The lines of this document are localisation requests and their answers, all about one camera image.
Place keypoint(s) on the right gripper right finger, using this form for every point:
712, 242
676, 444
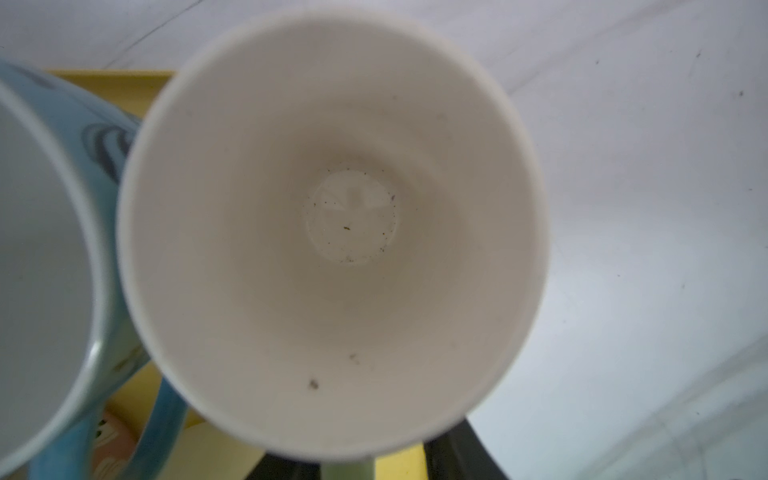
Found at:
458, 454

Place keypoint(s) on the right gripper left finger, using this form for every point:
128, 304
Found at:
271, 467

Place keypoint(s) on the white mug green handle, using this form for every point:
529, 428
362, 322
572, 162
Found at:
333, 235

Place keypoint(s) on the yellow tray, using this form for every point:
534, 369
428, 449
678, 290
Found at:
202, 451

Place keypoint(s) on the white mug blue handle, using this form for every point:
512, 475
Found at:
67, 341

